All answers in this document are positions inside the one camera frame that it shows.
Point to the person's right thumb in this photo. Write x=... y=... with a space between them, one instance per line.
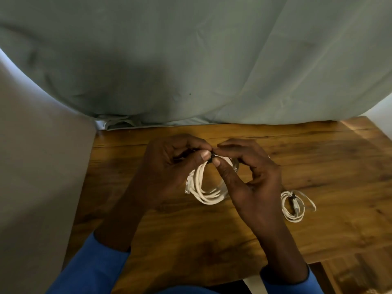
x=228 y=176

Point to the beige cloth cover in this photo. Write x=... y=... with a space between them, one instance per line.
x=36 y=186

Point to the grey-green fabric curtain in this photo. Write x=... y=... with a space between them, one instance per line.
x=196 y=58

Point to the person's right hand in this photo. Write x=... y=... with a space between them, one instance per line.
x=260 y=195

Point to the person's left hand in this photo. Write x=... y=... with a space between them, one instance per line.
x=159 y=177

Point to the person's left thumb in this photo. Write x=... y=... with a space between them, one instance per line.
x=193 y=163

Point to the person's left forearm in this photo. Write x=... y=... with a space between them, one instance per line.
x=104 y=257

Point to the person's right forearm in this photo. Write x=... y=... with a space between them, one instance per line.
x=284 y=263

